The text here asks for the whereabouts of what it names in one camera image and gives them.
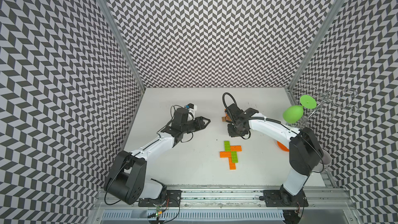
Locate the aluminium corner post right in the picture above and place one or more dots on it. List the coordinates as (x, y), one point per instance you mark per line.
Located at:
(334, 10)

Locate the orange plastic bowl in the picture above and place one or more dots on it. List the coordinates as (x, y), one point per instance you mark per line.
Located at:
(282, 147)

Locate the grey mauve cup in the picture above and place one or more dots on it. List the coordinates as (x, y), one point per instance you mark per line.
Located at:
(325, 161)

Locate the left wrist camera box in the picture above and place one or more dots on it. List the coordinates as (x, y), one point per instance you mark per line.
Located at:
(191, 108)

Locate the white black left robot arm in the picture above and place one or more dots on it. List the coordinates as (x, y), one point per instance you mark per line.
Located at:
(127, 180)

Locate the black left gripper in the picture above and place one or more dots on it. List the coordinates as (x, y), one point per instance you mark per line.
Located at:
(200, 128)

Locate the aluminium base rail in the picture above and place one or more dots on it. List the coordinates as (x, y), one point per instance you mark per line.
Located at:
(230, 205)

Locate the aluminium corner post left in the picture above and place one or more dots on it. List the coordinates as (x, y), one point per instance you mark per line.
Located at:
(120, 41)

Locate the lime green lego plate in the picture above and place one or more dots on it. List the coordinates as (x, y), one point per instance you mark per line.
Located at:
(234, 157)

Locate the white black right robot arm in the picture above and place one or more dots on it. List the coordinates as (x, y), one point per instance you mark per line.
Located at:
(304, 149)

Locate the green plastic wine glass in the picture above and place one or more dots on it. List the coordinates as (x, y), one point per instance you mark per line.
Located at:
(294, 113)

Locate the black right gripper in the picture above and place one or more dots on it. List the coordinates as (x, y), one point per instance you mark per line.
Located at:
(231, 133)

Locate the aluminium corner post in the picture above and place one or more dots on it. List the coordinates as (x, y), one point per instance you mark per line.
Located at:
(120, 41)
(334, 10)

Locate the wire glass rack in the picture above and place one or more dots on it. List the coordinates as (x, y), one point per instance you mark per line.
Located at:
(326, 102)

